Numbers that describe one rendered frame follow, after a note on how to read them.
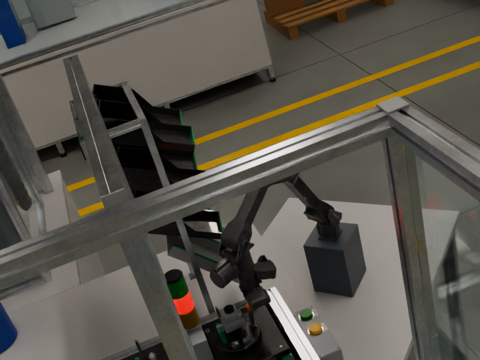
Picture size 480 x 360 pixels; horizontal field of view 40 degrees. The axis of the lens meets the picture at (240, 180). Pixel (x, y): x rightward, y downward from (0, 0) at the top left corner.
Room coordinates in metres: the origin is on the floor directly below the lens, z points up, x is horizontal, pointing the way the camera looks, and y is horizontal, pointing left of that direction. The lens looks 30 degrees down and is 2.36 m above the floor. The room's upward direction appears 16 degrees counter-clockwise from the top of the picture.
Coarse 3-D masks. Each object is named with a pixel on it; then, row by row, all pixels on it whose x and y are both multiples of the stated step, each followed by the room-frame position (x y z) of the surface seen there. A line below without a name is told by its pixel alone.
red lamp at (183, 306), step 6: (186, 294) 1.27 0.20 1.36; (174, 300) 1.26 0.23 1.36; (180, 300) 1.26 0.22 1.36; (186, 300) 1.26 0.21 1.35; (192, 300) 1.28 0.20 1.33; (180, 306) 1.26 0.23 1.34; (186, 306) 1.26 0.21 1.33; (192, 306) 1.27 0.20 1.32; (180, 312) 1.26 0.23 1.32; (186, 312) 1.26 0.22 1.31
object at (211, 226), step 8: (136, 192) 1.83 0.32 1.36; (144, 192) 1.83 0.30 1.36; (192, 216) 1.82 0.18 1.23; (200, 216) 1.82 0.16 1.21; (208, 216) 1.83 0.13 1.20; (216, 216) 1.83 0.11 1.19; (168, 224) 1.70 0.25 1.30; (184, 224) 1.70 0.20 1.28; (192, 224) 1.77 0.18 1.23; (200, 224) 1.77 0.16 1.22; (208, 224) 1.78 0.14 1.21; (216, 224) 1.78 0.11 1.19; (152, 232) 1.70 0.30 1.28; (160, 232) 1.70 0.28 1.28; (168, 232) 1.70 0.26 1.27; (176, 232) 1.70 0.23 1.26; (192, 232) 1.70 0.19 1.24; (200, 232) 1.70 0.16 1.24; (208, 232) 1.70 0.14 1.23; (216, 232) 1.70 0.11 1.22
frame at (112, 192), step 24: (72, 72) 1.19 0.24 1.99; (96, 120) 0.93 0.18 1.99; (96, 144) 0.86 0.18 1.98; (96, 168) 0.77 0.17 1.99; (120, 192) 0.70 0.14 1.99; (144, 240) 0.70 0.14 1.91; (144, 264) 0.70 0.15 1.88; (144, 288) 0.70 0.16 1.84; (168, 312) 0.70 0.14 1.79; (168, 336) 0.70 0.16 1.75
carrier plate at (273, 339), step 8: (248, 312) 1.59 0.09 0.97; (256, 312) 1.58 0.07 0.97; (264, 312) 1.57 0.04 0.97; (216, 320) 1.60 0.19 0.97; (256, 320) 1.54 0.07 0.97; (264, 320) 1.54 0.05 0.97; (272, 320) 1.53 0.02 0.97; (216, 328) 1.56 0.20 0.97; (264, 328) 1.50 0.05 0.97; (272, 328) 1.49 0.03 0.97; (208, 336) 1.54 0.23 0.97; (264, 336) 1.47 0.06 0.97; (272, 336) 1.46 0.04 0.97; (280, 336) 1.45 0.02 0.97; (264, 344) 1.44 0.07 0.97; (272, 344) 1.43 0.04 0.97; (280, 344) 1.42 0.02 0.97; (216, 352) 1.46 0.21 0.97; (248, 352) 1.42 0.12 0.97; (256, 352) 1.41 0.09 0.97; (264, 352) 1.40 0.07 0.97; (272, 352) 1.40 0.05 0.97; (280, 352) 1.39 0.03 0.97; (288, 352) 1.39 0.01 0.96
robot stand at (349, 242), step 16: (352, 224) 1.76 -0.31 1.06; (320, 240) 1.73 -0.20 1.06; (352, 240) 1.71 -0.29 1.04; (320, 256) 1.69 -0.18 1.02; (336, 256) 1.66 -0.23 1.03; (352, 256) 1.69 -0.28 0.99; (320, 272) 1.70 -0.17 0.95; (336, 272) 1.67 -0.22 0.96; (352, 272) 1.67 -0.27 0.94; (320, 288) 1.71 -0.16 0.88; (336, 288) 1.67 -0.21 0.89; (352, 288) 1.65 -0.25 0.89
